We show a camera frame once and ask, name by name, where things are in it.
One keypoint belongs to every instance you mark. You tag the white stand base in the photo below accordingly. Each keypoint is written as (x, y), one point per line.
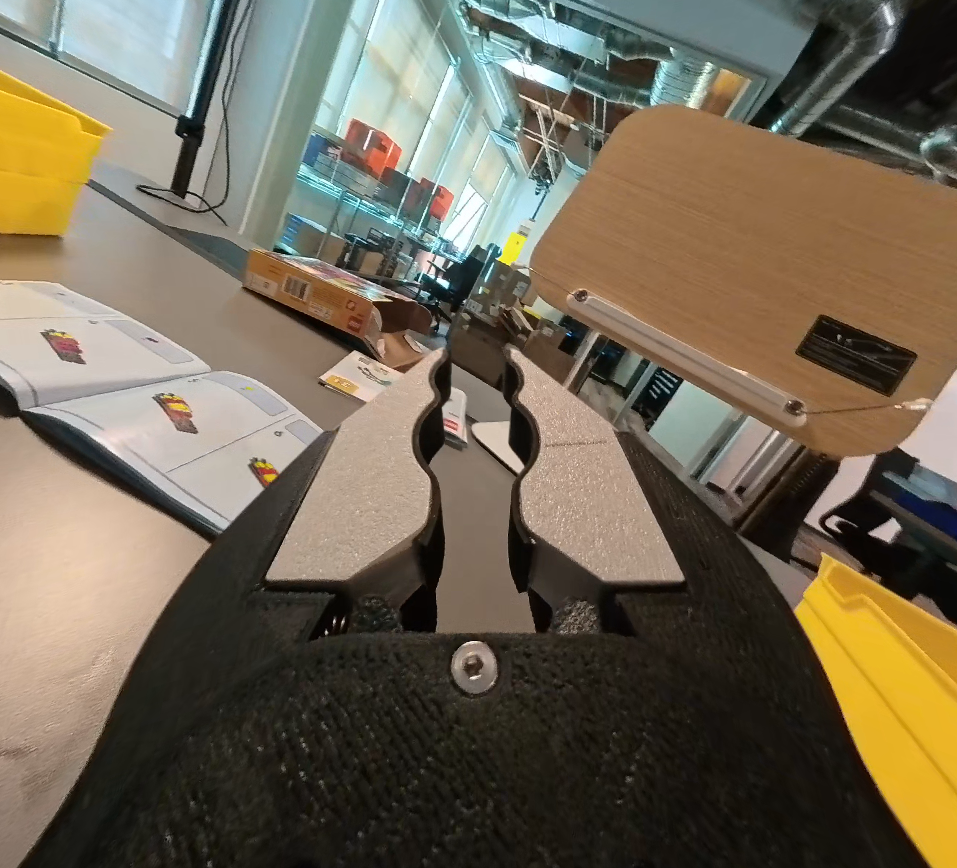
(497, 442)

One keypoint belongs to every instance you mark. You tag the black office chair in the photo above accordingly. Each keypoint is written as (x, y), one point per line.
(456, 281)

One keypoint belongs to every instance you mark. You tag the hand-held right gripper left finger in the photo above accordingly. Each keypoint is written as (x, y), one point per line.
(359, 502)

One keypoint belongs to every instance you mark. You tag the black stand pole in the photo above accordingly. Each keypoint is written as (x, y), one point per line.
(217, 46)

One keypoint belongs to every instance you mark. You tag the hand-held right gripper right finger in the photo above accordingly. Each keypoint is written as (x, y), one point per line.
(598, 509)

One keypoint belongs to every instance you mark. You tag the black equipment rack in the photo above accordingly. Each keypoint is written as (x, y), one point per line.
(662, 393)

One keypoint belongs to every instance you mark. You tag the metal shelf rack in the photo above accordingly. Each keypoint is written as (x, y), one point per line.
(359, 210)

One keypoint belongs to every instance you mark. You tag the light wooden table board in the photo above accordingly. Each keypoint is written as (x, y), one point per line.
(748, 247)

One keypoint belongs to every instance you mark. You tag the stack of cardboard boxes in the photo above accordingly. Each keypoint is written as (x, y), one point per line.
(516, 330)

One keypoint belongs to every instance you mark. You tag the blue plastic rack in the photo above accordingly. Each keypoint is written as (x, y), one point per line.
(931, 502)

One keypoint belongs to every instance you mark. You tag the lego instruction booklet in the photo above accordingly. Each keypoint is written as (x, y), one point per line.
(112, 390)

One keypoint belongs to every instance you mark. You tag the orange and black crate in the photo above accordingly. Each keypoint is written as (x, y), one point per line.
(370, 147)
(435, 199)

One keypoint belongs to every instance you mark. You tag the white paper leaflet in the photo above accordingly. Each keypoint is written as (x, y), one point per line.
(359, 375)

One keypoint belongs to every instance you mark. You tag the yellow sign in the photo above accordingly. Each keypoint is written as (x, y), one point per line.
(516, 246)

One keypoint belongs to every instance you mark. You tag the orange lego box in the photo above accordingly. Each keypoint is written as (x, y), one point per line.
(314, 289)

